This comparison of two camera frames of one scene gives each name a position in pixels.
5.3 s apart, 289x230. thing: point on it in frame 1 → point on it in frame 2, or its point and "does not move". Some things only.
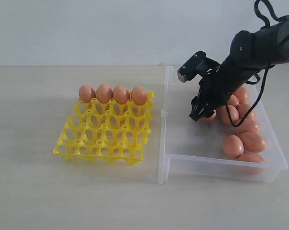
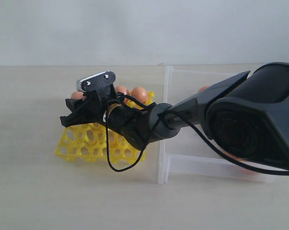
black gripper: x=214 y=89 → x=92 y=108
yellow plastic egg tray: x=107 y=131 does not move
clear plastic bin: x=190 y=149 does not move
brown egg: x=140 y=95 does not move
